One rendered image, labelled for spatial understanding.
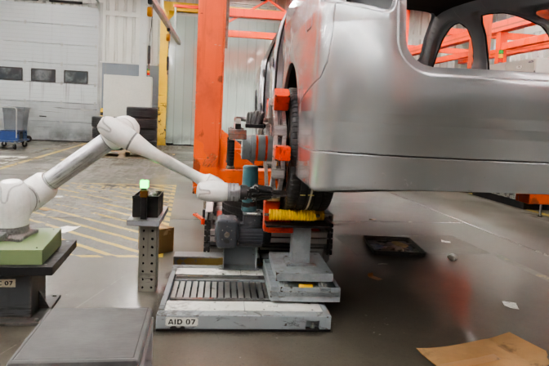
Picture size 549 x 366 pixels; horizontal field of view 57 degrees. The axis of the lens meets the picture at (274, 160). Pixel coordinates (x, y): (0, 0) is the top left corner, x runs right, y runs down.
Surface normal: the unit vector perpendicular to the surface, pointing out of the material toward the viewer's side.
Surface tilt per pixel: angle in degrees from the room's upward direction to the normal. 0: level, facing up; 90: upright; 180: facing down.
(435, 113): 103
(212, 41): 90
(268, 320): 90
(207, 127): 90
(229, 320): 90
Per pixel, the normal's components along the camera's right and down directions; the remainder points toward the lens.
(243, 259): 0.10, 0.09
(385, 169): -0.15, 0.31
